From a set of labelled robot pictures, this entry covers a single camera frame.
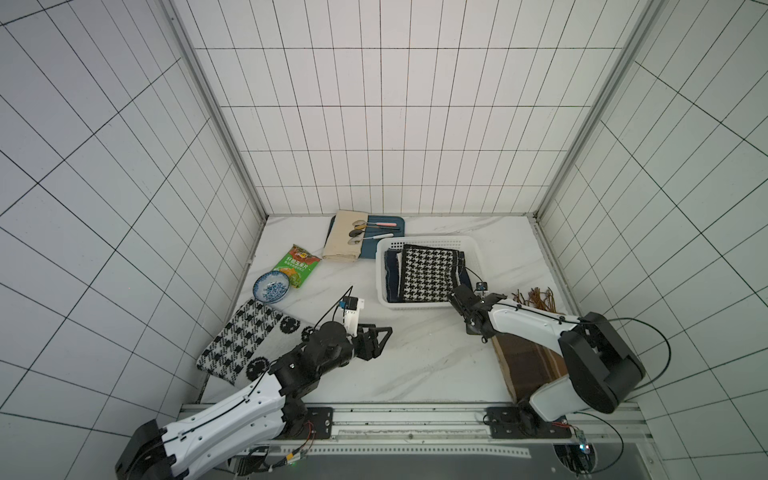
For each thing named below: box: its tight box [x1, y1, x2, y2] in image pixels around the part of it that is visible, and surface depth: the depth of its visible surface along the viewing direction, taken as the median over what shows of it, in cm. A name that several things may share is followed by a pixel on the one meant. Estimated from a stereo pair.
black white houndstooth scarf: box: [402, 244, 461, 303], surface depth 96 cm
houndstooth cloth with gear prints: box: [196, 299, 321, 386], surface depth 85 cm
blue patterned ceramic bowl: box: [252, 271, 291, 304], surface depth 99 cm
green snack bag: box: [272, 244, 321, 288], surface depth 105 cm
